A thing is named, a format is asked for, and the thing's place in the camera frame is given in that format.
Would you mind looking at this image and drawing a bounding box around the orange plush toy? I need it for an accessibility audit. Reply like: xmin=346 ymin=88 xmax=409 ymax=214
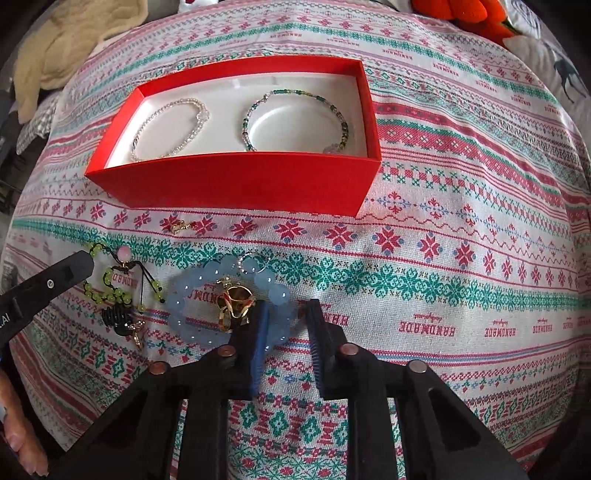
xmin=410 ymin=0 xmax=514 ymax=45

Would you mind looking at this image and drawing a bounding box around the beige fleece blanket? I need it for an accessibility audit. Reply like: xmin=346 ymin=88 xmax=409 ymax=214
xmin=11 ymin=0 xmax=149 ymax=123

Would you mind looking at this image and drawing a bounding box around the red jewelry box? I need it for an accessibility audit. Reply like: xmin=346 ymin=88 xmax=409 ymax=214
xmin=84 ymin=56 xmax=383 ymax=217

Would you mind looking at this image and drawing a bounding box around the light blue bead bracelet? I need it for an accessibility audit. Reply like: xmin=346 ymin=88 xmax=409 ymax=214
xmin=167 ymin=256 xmax=297 ymax=347

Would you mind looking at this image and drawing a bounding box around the small silver ring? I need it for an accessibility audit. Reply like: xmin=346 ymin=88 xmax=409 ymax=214
xmin=237 ymin=255 xmax=271 ymax=278

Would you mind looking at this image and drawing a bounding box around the person's left hand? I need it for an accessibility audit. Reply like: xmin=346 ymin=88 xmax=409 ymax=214
xmin=0 ymin=368 xmax=49 ymax=477

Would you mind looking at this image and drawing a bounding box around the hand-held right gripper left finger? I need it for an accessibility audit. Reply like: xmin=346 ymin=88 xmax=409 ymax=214
xmin=46 ymin=302 xmax=271 ymax=480

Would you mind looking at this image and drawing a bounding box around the green and clear bead bracelet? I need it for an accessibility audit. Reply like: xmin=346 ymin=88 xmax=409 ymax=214
xmin=239 ymin=89 xmax=353 ymax=154

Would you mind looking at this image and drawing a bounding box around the gold knot ring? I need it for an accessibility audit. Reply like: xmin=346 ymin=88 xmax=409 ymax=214
xmin=217 ymin=276 xmax=256 ymax=332

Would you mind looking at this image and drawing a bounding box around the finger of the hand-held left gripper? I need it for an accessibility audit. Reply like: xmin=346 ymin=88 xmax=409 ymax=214
xmin=0 ymin=250 xmax=96 ymax=348

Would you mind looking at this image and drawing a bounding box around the white deer print pillow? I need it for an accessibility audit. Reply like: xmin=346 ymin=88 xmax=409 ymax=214
xmin=502 ymin=0 xmax=591 ymax=112

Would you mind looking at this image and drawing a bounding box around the green bead black tassel bracelet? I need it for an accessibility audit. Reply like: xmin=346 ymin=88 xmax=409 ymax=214
xmin=83 ymin=244 xmax=164 ymax=352

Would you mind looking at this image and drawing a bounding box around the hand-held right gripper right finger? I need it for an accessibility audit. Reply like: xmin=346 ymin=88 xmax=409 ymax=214
xmin=306 ymin=299 xmax=529 ymax=480

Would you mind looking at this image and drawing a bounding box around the printed patterned blanket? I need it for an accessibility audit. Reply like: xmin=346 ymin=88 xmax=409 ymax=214
xmin=0 ymin=0 xmax=591 ymax=480

